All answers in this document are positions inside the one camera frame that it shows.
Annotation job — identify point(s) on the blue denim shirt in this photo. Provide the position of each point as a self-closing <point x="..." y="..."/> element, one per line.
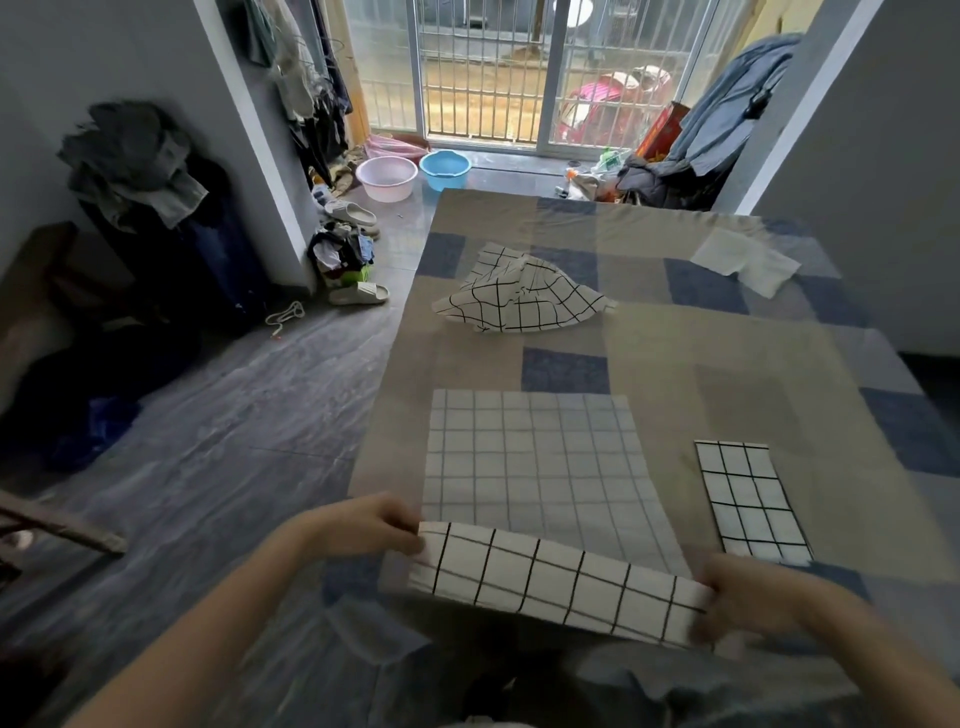
<point x="731" y="105"/>

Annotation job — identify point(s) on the large white grid cloth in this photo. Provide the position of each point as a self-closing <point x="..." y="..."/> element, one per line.
<point x="540" y="480"/>

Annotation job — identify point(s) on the pink plastic basin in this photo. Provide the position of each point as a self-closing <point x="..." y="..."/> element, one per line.
<point x="386" y="178"/>

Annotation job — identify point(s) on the person's right forearm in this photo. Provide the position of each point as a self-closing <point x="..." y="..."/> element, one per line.
<point x="892" y="637"/>

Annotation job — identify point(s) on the person's right fingers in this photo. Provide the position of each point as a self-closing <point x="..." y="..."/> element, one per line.
<point x="712" y="607"/>

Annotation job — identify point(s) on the metal window grille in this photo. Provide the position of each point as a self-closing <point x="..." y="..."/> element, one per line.
<point x="555" y="67"/>

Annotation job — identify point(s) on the blue beige patchwork bed sheet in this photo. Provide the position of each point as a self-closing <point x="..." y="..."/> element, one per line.
<point x="750" y="360"/>

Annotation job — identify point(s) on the plain white cloth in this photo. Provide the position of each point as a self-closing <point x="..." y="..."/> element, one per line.
<point x="746" y="259"/>

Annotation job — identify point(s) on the dark clothes pile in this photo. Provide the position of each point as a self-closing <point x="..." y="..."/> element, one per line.
<point x="660" y="187"/>

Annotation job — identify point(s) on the person's left fingers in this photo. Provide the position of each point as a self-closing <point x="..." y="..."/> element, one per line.
<point x="401" y="525"/>

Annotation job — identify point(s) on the folded white grid cloth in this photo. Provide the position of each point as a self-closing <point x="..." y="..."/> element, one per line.
<point x="750" y="502"/>

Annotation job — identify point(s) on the beige slipper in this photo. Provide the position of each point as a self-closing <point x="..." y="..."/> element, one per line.
<point x="352" y="214"/>
<point x="360" y="293"/>

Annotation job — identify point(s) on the person's left hand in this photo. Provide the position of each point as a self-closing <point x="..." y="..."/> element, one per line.
<point x="360" y="525"/>

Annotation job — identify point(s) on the grey clothes heap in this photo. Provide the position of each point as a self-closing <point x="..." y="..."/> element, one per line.
<point x="131" y="161"/>

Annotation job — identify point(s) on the hanging clothes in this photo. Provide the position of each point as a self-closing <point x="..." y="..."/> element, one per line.
<point x="300" y="75"/>

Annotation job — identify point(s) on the red bag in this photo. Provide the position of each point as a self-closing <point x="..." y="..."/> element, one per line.
<point x="660" y="131"/>

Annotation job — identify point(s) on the blue plastic basin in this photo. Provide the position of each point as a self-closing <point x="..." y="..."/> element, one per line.
<point x="445" y="169"/>

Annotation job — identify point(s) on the person's right hand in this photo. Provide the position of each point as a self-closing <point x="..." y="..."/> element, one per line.
<point x="757" y="596"/>

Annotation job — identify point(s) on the person's left forearm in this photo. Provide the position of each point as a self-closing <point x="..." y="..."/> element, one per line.
<point x="202" y="637"/>

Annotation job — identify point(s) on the crumpled white grid cloth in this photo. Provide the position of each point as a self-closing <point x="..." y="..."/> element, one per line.
<point x="525" y="296"/>

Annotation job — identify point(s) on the pile of clothes on floor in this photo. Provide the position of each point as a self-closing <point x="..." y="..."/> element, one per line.
<point x="341" y="251"/>

